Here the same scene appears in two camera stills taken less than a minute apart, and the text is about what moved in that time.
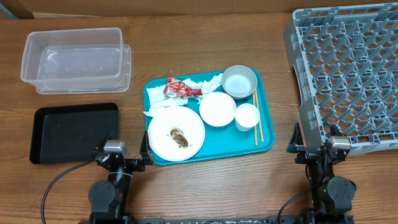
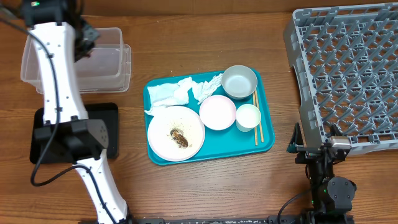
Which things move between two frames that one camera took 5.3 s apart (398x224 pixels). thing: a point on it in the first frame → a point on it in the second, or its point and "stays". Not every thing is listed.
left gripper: (147, 155) → (91, 35)
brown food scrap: (178, 138) stays
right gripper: (295, 144) stays
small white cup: (247, 116) stays
